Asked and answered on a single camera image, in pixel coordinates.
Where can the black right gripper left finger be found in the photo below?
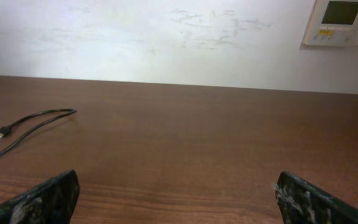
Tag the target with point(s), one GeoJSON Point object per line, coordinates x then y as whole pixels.
{"type": "Point", "coordinates": [52, 201]}

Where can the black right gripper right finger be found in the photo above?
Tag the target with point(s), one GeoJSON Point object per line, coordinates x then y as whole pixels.
{"type": "Point", "coordinates": [302, 202]}

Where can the white wall control panel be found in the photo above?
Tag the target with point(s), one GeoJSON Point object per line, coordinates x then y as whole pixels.
{"type": "Point", "coordinates": [333, 23]}

